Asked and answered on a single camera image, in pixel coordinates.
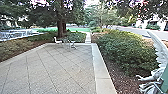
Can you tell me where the white outdoor table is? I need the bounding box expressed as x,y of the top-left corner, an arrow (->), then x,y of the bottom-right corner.
65,37 -> 78,50

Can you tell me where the dark tree trunk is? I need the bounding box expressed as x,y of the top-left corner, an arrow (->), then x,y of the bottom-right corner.
55,0 -> 68,38

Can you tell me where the green hedge bush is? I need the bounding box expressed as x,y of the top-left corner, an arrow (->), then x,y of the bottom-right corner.
96,29 -> 160,77

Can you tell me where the low reddish green hedge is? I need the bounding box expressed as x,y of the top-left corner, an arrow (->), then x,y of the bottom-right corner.
0,30 -> 88,64

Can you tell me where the white garden statue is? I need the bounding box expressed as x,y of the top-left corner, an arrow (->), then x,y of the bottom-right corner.
135,30 -> 168,94

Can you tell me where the white low garden wall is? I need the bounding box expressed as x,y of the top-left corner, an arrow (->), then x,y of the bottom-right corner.
0,29 -> 36,42

